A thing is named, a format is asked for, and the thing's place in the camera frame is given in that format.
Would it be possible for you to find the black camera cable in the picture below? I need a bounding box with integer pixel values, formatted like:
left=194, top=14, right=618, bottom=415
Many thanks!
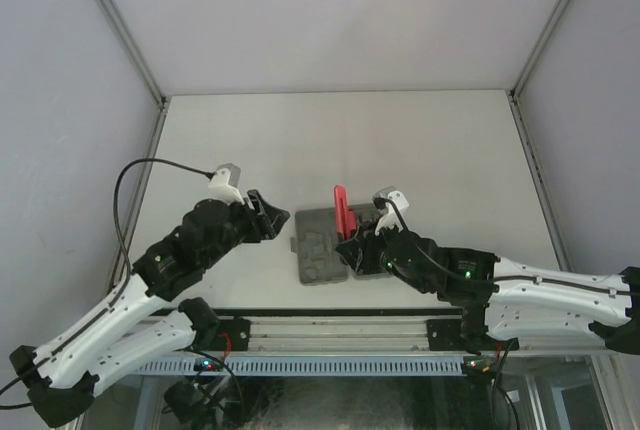
left=0, top=157, right=214, bottom=411
left=374, top=197, right=640, bottom=296

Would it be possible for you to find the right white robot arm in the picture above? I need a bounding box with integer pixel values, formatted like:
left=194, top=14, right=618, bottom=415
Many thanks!
left=335, top=222, right=639, bottom=355

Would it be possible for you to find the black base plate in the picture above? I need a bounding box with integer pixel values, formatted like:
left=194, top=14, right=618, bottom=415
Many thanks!
left=426, top=318, right=509, bottom=355
left=192, top=317, right=251, bottom=352

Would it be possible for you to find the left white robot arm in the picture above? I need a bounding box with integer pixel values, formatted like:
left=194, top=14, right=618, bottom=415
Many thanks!
left=10, top=190, right=290, bottom=428

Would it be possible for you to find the left black camera cable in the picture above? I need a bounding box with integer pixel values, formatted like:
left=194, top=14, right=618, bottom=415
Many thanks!
left=0, top=157, right=214, bottom=411

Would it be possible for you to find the left aluminium frame post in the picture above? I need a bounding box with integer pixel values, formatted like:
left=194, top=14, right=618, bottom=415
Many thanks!
left=69, top=0, right=169, bottom=246

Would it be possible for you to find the right black camera cable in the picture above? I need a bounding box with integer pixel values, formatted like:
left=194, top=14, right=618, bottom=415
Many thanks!
left=374, top=197, right=640, bottom=296

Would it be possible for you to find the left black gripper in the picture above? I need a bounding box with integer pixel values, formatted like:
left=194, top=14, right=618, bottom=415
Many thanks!
left=201, top=189, right=289, bottom=269

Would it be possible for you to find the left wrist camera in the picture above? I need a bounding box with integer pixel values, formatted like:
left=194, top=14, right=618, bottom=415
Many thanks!
left=208, top=163, right=244, bottom=204

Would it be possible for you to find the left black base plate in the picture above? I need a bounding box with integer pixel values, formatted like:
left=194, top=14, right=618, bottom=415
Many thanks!
left=192, top=317, right=251, bottom=352

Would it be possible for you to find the aluminium mounting rail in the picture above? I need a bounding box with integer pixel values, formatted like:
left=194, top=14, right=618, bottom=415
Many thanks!
left=79, top=314, right=616, bottom=354

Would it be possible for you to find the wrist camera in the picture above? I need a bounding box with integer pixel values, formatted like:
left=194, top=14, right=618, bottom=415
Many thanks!
left=373, top=187, right=409, bottom=235
left=208, top=163, right=244, bottom=204

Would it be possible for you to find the right aluminium frame post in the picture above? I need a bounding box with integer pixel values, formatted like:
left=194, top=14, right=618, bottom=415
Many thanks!
left=506, top=0, right=575, bottom=272

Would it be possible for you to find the grey plastic tool case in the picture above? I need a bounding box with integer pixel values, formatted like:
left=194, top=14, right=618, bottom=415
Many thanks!
left=291, top=208, right=391, bottom=286

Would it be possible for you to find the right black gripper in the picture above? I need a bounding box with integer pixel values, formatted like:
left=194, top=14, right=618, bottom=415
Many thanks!
left=338, top=214, right=432, bottom=295

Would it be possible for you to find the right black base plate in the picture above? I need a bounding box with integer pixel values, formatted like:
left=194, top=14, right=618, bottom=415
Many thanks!
left=426, top=318, right=509, bottom=355

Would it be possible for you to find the blue slotted cable duct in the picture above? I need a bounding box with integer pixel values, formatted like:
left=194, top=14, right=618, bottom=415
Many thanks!
left=134, top=355, right=464, bottom=377

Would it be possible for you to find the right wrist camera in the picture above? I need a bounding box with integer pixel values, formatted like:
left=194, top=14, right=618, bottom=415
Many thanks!
left=373, top=187, right=409, bottom=235

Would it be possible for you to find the aluminium frame post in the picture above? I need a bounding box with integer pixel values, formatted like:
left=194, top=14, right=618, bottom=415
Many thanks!
left=69, top=0, right=169, bottom=246
left=506, top=0, right=575, bottom=272

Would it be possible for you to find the red utility knife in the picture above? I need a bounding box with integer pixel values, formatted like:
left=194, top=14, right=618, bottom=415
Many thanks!
left=333, top=185, right=357, bottom=241

